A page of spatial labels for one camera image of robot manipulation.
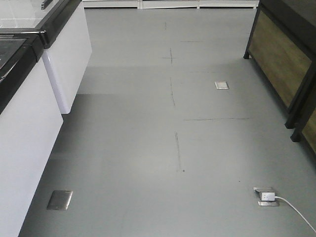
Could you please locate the steel floor socket cover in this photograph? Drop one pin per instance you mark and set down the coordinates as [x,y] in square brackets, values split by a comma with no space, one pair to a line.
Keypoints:
[221,85]

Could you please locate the white chest freezer far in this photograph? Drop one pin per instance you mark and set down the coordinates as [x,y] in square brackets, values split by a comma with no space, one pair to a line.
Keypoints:
[62,29]

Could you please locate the white chest freezer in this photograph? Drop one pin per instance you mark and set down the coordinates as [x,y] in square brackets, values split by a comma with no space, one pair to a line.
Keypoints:
[62,29]
[30,121]

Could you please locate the open floor socket box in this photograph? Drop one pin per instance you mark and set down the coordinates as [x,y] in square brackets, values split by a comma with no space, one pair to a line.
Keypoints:
[257,190]

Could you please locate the closed floor outlet plate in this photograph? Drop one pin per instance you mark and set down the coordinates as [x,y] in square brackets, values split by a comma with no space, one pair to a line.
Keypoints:
[60,200]

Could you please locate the white chest freezer near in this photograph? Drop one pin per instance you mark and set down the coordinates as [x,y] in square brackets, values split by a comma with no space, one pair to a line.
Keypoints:
[30,121]

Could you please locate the white power adapter plug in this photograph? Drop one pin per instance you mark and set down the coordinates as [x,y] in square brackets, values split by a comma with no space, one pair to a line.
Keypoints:
[267,196]

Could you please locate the black wooden produce stand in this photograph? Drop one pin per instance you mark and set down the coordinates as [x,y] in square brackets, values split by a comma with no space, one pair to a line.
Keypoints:
[282,43]

